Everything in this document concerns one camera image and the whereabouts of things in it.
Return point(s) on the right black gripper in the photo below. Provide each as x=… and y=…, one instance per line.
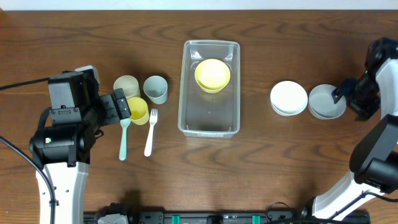
x=347, y=94

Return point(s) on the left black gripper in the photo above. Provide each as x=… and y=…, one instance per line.
x=121, y=104

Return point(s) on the grey plastic bowl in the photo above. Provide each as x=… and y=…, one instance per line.
x=321, y=104

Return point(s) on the yellow plastic cup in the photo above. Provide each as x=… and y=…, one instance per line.
x=139, y=110

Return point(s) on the white plastic cup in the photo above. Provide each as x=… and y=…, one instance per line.
x=129, y=84

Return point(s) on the white plastic bowl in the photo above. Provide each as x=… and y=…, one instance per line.
x=288, y=98

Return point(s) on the yellow plastic bowl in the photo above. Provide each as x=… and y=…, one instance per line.
x=212, y=75

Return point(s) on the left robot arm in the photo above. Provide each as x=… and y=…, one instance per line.
x=66, y=132

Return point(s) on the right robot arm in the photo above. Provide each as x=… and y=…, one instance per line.
x=373, y=163

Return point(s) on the clear plastic container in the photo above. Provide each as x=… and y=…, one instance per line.
x=209, y=115

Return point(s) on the mint green plastic spoon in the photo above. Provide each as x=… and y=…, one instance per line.
x=123, y=146

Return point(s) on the white plastic fork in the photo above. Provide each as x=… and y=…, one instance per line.
x=152, y=121

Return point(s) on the grey plastic cup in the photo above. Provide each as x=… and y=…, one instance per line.
x=156, y=88

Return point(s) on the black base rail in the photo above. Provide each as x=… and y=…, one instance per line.
x=181, y=218

